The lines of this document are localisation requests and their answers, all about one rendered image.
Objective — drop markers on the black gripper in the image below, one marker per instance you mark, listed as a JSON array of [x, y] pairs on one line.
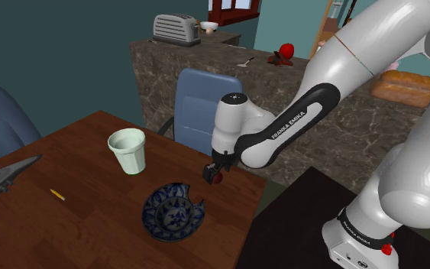
[[222, 160]]

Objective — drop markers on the small red round fruit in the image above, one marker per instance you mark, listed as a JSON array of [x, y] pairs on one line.
[[218, 178]]

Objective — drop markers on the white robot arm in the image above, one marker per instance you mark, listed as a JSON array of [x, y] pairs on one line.
[[404, 178]]

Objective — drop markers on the blue white patterned chipped bowl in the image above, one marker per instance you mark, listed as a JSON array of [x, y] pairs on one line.
[[173, 216]]

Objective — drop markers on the pale green cup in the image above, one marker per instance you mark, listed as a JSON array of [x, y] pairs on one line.
[[129, 156]]

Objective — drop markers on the black robot stand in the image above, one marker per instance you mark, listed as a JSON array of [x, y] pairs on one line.
[[292, 223]]

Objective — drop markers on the brown marble kitchen counter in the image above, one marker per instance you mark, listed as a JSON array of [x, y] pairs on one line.
[[330, 138]]

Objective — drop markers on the red framed window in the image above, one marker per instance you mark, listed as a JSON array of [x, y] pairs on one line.
[[233, 13]]

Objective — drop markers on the brown wooden table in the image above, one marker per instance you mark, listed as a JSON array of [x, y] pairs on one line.
[[88, 223]]

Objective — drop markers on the yellow pencil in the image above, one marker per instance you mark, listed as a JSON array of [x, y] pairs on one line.
[[57, 195]]

